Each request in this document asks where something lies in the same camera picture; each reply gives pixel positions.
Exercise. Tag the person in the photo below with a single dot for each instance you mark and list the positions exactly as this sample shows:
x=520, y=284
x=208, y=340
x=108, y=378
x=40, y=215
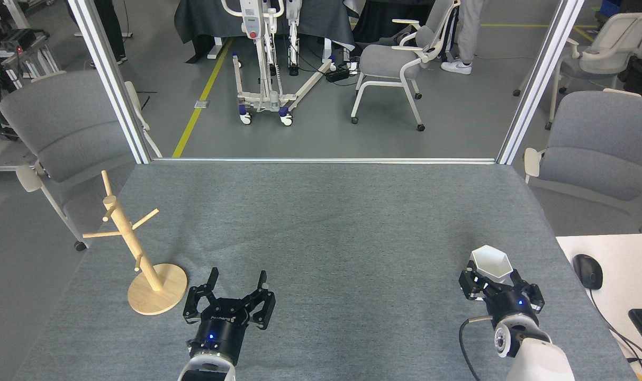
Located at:
x=470, y=26
x=111, y=26

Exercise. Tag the white stand on wheels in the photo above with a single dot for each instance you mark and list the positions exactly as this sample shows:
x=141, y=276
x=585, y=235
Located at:
x=270, y=100

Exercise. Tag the grey chair with white frame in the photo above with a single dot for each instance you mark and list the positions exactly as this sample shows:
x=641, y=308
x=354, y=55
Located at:
x=389, y=61
x=590, y=66
x=61, y=121
x=601, y=143

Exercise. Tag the silver floor plate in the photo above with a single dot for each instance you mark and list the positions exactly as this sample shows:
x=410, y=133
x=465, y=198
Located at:
x=201, y=104

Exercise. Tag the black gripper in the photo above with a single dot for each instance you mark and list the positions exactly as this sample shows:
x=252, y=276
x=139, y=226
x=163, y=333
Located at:
x=220, y=328
x=508, y=307

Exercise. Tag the silver post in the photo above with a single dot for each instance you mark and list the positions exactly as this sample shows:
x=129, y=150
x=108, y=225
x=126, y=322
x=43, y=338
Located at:
x=109, y=79
x=537, y=79

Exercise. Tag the blue box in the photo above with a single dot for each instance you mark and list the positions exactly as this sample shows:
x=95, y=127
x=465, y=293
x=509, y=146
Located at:
x=610, y=6

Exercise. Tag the wooden cup rack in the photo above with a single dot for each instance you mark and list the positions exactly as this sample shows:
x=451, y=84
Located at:
x=156, y=296

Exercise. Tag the white desk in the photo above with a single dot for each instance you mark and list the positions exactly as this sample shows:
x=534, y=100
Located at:
x=627, y=264

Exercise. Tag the dark cloth covered table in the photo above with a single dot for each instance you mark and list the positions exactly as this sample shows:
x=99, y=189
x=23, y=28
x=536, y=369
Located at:
x=204, y=18

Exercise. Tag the silver table edge rail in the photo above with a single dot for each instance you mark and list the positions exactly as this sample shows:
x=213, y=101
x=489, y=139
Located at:
x=326, y=160

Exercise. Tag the black computer mouse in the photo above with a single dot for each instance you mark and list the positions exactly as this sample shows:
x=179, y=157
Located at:
x=588, y=271

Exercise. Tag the white hexagonal cup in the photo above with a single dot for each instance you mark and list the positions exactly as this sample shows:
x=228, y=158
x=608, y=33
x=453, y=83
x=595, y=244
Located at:
x=493, y=262

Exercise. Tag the metal equipment rack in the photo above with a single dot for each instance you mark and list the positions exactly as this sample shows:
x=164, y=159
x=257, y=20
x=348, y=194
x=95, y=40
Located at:
x=24, y=53

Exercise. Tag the black power strip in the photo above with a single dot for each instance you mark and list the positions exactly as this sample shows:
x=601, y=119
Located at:
x=337, y=74

